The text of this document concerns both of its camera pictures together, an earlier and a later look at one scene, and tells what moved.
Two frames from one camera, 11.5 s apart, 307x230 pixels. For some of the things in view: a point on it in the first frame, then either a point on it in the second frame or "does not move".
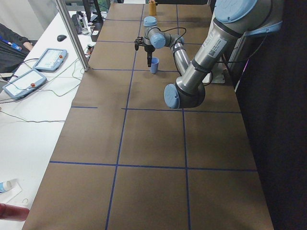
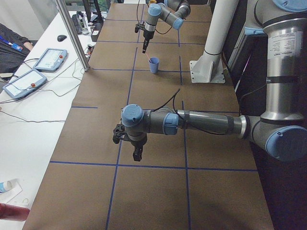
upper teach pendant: (51, 60) does not move
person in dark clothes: (14, 48) does not move
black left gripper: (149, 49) -> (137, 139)
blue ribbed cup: (154, 67) does not move
